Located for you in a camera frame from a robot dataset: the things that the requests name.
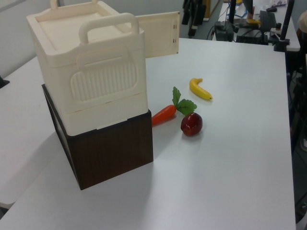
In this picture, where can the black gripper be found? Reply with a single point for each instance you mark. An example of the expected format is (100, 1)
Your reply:
(196, 13)

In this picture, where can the cream cabinet door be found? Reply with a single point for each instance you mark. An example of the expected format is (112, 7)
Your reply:
(160, 36)

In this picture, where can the cream plastic toy cabinet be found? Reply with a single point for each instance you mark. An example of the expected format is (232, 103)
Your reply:
(96, 79)

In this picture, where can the black electronics box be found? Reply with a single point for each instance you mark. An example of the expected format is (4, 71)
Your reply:
(224, 31)

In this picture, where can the thin black stand pole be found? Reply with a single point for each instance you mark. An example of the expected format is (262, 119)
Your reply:
(232, 12)

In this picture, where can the black flat computer case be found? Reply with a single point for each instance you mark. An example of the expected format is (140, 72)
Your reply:
(251, 37)

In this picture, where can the yellow object on desk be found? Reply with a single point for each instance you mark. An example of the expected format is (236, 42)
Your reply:
(253, 21)

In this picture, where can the yellow toy banana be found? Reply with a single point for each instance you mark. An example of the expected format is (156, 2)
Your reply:
(199, 90)

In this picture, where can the black keyboard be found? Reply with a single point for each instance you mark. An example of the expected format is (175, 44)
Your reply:
(267, 20)

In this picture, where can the black computer mouse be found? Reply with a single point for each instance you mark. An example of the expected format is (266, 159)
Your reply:
(271, 9)

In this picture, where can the small black cylinder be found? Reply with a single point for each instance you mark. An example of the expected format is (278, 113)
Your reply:
(278, 26)

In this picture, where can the orange toy carrot with leaves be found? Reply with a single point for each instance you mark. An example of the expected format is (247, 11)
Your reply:
(163, 116)

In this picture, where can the dark red toy apple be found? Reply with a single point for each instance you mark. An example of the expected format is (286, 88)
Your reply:
(191, 124)

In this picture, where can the tan rounded object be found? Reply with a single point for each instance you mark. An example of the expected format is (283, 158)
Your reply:
(303, 22)

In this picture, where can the dark brown wooden box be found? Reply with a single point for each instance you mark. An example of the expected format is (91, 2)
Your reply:
(112, 153)

